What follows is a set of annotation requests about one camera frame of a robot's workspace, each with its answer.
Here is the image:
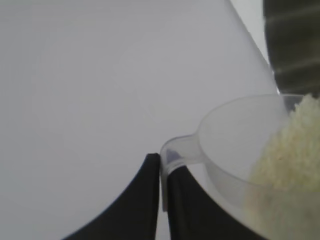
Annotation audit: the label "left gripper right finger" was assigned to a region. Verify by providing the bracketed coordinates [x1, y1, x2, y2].
[166, 165, 266, 240]

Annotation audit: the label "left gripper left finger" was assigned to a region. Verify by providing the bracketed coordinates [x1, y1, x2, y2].
[59, 152, 160, 240]

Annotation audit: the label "clear plastic measuring cup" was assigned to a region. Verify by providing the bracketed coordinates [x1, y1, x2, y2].
[159, 93, 320, 240]

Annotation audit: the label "white rice grains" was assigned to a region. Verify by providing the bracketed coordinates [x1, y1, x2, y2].
[243, 94, 320, 240]

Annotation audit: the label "stainless steel mixing bowl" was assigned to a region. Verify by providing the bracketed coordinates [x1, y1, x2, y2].
[262, 0, 320, 98]

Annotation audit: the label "white tablecloth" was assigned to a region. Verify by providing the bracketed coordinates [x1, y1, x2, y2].
[224, 0, 283, 97]

